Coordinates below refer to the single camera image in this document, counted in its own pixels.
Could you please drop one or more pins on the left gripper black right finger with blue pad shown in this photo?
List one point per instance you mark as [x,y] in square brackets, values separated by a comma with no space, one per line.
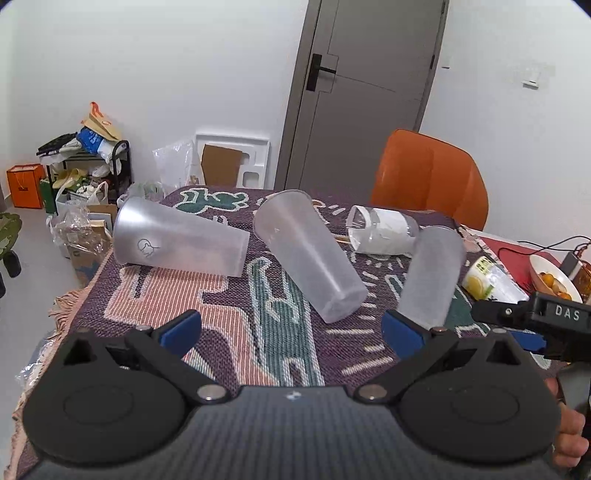
[475,400]

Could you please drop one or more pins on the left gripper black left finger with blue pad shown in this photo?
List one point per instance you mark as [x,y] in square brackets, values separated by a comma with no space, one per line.
[110,400]

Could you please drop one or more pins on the frosted grey plastic cup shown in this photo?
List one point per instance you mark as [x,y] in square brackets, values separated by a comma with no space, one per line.
[432,277]

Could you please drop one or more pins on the clear cup yellow lemon label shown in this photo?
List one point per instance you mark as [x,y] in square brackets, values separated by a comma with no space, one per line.
[485,280]

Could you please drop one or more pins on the frosted cup with logo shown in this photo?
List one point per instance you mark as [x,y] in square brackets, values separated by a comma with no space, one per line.
[149,234]

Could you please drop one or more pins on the clear cup white label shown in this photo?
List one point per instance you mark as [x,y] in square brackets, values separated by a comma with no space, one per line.
[381,232]

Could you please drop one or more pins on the clear frosted plastic cup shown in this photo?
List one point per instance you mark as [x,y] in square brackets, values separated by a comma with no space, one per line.
[292,230]

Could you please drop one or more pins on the person's right hand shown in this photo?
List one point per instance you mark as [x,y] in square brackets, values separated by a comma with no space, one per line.
[569,445]

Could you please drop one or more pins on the white bowl with oranges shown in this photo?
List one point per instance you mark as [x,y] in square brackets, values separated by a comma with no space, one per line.
[550,279]

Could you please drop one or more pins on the black power adapter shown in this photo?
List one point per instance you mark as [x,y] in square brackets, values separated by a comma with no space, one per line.
[571,265]

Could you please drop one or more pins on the orange table mat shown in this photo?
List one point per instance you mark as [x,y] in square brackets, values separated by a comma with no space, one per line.
[513,257]

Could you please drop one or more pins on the brown cardboard box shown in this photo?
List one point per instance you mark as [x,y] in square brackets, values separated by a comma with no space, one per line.
[88,236]

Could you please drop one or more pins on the green camouflage stool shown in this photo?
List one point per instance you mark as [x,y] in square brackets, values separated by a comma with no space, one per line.
[11,225]

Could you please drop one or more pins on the orange chair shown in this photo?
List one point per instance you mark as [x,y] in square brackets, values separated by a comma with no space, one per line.
[419,172]

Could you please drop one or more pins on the black cluttered shelf rack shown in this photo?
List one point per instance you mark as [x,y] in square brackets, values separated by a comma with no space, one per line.
[89,166]

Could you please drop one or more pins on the orange paper bag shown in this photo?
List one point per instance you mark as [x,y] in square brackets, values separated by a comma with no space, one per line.
[24,184]

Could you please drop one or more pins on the clear plastic bag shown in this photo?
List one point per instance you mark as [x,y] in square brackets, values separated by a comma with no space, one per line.
[178,165]

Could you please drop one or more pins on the grey door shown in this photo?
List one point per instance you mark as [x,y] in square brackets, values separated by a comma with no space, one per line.
[385,54]

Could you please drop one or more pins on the white wall switch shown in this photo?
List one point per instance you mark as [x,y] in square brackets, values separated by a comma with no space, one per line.
[532,77]

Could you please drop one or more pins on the white styrofoam packing frame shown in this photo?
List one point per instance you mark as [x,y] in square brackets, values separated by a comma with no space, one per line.
[229,160]

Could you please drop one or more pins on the black door handle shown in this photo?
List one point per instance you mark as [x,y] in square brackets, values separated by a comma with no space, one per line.
[315,70]

